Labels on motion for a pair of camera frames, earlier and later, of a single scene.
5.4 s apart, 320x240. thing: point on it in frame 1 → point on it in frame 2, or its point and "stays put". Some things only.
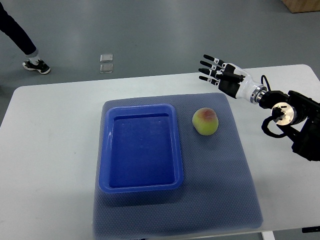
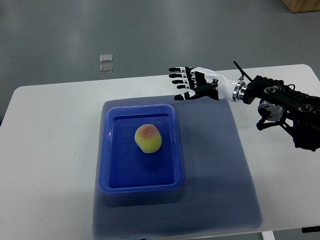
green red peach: [205, 121] → [148, 138]
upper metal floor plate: [106, 58] stays put
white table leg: [268, 235] stays put
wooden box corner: [301, 6] stays put
